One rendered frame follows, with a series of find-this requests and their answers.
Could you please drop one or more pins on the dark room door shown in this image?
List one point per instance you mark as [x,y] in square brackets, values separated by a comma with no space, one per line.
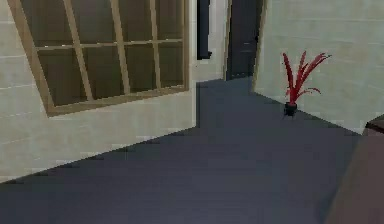
[243,40]

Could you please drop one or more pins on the red house plant black pot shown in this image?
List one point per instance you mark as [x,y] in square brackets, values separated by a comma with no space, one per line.
[293,87]

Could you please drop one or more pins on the brown framed window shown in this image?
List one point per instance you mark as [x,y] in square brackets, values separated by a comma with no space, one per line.
[100,50]

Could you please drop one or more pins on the brown cabinet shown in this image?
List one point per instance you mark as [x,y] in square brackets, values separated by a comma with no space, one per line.
[361,176]

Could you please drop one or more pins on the black wall panel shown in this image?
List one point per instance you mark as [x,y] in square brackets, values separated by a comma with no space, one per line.
[203,30]

